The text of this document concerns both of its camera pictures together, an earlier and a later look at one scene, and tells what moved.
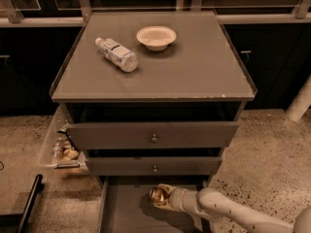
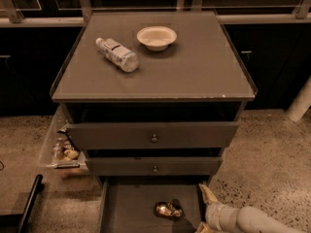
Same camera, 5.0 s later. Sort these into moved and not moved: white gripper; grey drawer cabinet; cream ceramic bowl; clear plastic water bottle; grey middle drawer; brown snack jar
Moved: white gripper; brown snack jar
Not moved: clear plastic water bottle; grey middle drawer; cream ceramic bowl; grey drawer cabinet
